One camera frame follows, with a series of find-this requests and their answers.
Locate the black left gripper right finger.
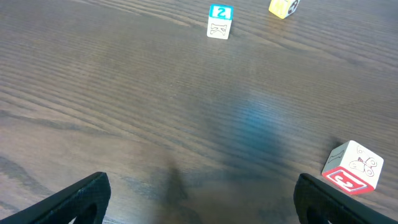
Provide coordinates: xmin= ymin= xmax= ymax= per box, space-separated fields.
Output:
xmin=294 ymin=173 xmax=397 ymax=224

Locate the yellow wooden block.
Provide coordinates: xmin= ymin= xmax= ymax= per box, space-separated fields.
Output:
xmin=269 ymin=0 xmax=300 ymax=19

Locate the red edged butterfly block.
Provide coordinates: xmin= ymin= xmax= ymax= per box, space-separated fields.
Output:
xmin=322 ymin=140 xmax=384 ymax=195

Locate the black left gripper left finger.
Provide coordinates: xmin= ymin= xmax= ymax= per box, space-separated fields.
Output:
xmin=1 ymin=172 xmax=111 ymax=224

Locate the blue number 2 block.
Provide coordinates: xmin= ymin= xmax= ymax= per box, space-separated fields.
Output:
xmin=206 ymin=4 xmax=234 ymax=40

